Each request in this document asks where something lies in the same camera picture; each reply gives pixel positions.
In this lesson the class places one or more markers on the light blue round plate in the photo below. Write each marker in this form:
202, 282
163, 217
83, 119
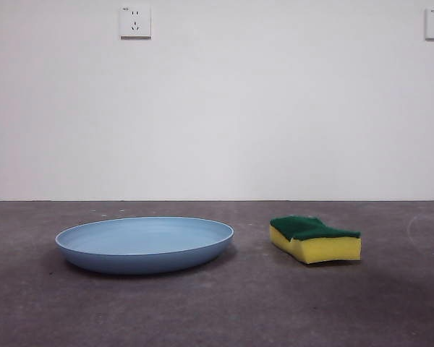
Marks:
144, 256

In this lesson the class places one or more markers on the yellow sponge with green pad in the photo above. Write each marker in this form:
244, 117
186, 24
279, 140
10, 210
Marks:
322, 249

